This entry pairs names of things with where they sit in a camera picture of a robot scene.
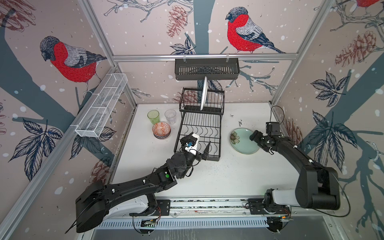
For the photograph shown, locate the pale green plate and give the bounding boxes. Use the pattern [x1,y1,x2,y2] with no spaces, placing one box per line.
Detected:
[230,128,260,155]

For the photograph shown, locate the clear drinking glass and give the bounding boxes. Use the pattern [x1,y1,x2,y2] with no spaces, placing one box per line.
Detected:
[165,109,177,125]

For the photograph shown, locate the white plate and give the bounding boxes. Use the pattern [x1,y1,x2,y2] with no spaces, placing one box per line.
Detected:
[200,77,208,111]

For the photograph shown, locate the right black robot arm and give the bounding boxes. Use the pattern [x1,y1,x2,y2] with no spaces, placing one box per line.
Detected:
[250,122,341,210]

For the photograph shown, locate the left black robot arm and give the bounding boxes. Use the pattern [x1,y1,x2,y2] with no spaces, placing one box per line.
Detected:
[73,133,211,233]

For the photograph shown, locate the black two-tier dish rack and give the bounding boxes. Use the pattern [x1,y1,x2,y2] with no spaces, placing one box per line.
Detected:
[174,88,225,162]

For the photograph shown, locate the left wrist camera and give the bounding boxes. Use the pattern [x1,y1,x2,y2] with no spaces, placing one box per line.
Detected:
[184,133,200,156]

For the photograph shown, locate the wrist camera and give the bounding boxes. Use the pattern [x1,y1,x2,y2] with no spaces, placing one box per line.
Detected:
[184,133,200,156]
[266,122,282,137]

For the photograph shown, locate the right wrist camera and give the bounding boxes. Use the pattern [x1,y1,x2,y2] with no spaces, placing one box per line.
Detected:
[266,122,282,137]

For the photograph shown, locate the aluminium mounting rail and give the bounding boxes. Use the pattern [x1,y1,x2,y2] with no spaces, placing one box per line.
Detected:
[102,196,324,221]

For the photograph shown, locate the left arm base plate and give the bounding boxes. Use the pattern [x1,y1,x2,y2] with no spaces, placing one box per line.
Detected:
[129,200,171,217]

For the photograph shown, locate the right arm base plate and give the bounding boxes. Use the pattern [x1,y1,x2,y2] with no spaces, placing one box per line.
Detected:
[246,198,291,215]

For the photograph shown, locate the black hanging wall basket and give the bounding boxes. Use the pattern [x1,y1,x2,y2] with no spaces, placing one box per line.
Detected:
[175,58,240,81]

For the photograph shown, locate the horizontal aluminium frame bar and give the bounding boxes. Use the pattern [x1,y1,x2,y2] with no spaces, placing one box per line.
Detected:
[113,53,299,63]

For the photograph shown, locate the white wire wall basket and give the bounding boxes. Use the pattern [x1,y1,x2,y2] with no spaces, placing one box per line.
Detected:
[75,73,128,138]

